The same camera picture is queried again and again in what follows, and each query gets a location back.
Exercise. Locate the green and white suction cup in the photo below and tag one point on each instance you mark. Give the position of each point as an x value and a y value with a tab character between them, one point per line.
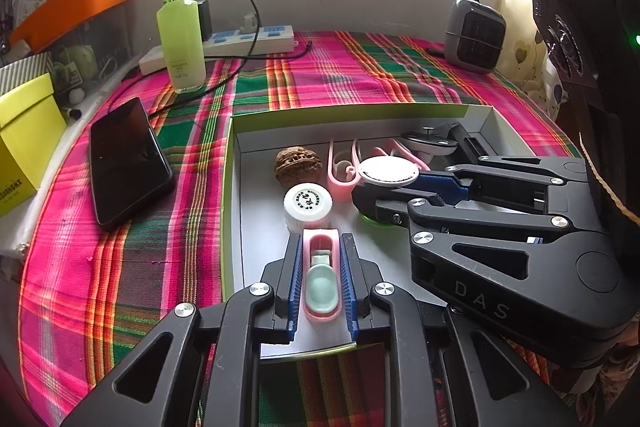
387	172

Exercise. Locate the small grey heater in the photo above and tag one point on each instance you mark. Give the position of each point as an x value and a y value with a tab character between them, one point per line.
475	34

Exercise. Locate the pink and mint clip holder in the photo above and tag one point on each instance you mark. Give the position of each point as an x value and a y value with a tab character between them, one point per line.
322	287

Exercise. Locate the pink plastic loop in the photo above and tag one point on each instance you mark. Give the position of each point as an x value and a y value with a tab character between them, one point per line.
385	150

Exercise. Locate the black battery charger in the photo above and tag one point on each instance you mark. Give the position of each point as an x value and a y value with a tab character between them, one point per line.
472	142

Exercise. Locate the black smartphone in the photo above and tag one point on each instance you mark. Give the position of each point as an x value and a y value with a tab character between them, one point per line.
130	162

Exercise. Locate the yellow cardboard box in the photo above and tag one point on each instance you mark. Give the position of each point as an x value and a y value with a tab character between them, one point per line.
25	137

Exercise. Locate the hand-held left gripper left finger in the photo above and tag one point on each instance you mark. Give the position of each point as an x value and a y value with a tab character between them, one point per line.
295	287

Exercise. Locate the green cardboard box tray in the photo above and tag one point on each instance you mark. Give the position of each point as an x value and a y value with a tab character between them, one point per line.
260	207

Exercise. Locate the white plug adapter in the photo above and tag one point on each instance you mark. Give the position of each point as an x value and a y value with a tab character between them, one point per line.
249	23

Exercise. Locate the pink plastic clip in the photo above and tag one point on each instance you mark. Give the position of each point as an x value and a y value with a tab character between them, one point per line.
342	182

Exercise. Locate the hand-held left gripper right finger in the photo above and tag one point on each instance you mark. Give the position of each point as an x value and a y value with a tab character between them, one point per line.
348	287

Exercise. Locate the small white round jar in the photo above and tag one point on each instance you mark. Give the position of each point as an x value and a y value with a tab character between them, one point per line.
308	204

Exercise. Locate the white power strip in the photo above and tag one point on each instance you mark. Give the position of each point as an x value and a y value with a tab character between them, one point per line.
270	37

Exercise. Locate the brown walnut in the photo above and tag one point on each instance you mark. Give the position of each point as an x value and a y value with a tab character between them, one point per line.
297	167

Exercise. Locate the black plug charger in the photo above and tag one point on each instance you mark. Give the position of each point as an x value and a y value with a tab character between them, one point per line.
204	19

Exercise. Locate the orange plastic tray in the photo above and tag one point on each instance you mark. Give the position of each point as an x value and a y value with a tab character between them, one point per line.
75	7

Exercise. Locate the striped white box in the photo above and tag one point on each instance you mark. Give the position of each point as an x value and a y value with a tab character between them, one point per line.
25	72

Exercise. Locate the pink plaid tablecloth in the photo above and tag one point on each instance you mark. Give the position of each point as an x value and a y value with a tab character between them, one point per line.
150	267

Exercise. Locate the white mushroom knob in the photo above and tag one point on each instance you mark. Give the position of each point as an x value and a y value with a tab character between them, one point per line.
430	149

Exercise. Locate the green lotion bottle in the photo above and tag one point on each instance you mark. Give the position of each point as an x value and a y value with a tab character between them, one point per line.
180	42

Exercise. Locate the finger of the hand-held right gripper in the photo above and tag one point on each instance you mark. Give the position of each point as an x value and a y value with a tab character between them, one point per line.
442	187
430	219

